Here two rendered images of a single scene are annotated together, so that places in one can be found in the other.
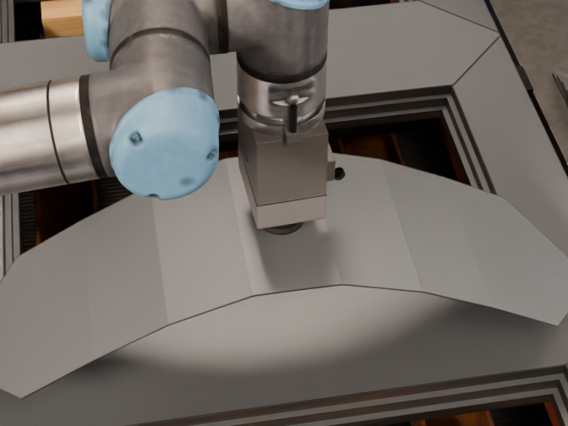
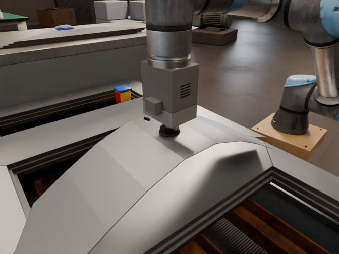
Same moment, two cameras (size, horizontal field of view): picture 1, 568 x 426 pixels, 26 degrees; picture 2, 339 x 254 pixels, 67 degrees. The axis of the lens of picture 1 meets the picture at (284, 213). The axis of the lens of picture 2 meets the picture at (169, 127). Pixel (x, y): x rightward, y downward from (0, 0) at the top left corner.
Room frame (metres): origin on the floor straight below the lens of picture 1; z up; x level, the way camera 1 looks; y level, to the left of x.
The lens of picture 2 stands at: (1.19, -0.21, 1.28)
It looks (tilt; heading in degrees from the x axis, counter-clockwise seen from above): 29 degrees down; 151
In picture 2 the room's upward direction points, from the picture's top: straight up
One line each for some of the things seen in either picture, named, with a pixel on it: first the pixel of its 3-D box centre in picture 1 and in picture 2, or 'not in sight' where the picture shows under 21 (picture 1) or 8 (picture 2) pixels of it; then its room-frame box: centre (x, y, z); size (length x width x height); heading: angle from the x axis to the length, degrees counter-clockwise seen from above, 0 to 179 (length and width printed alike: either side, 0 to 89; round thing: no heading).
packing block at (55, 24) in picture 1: (63, 17); not in sight; (1.42, 0.31, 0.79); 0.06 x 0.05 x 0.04; 100
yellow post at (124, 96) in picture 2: not in sight; (124, 110); (0.16, 0.12, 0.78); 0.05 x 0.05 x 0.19; 10
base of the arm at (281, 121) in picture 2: not in sight; (291, 116); (0.58, 0.73, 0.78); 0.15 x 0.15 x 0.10
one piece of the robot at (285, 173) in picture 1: (294, 145); (163, 88); (0.80, -0.01, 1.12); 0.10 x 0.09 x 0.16; 103
